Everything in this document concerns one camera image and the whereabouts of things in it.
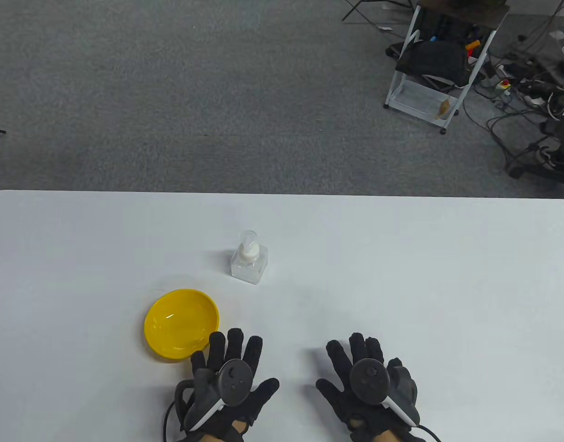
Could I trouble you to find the person's right hand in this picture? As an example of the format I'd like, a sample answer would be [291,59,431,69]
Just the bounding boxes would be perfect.
[316,332,420,440]

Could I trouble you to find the person's left hand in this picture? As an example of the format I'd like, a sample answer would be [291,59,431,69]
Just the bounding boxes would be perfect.
[185,328,280,442]

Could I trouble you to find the yellow bowl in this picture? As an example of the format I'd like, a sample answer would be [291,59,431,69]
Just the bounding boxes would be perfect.
[144,289,220,362]

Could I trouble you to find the clear foam dish soap pump bottle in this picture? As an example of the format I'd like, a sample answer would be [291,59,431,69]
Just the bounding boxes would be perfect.
[230,230,269,285]

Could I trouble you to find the dark grey left hand controller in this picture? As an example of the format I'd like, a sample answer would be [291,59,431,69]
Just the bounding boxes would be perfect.
[184,359,254,432]

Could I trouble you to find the dark grey hand controller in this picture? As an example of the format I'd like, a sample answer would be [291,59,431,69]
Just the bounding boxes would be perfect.
[184,359,254,432]
[349,358,421,428]

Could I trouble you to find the dark grey right hand controller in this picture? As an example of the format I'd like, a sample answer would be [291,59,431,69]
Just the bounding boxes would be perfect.
[349,358,421,428]

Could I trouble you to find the white rolling shelf cart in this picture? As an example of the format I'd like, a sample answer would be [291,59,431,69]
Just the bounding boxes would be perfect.
[384,0,510,135]

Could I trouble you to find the black wheeled equipment base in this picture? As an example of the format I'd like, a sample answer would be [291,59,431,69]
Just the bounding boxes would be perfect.
[505,106,564,187]

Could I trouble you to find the black bag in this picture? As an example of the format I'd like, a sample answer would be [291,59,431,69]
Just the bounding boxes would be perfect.
[395,41,471,88]

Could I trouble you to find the black tripod legs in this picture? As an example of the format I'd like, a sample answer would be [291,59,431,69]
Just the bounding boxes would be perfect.
[342,0,416,23]

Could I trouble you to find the black glove cable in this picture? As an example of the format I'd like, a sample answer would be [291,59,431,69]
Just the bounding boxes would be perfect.
[162,380,195,442]

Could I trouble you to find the tangle of floor cables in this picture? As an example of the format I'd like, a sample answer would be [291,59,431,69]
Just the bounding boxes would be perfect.
[461,0,564,180]

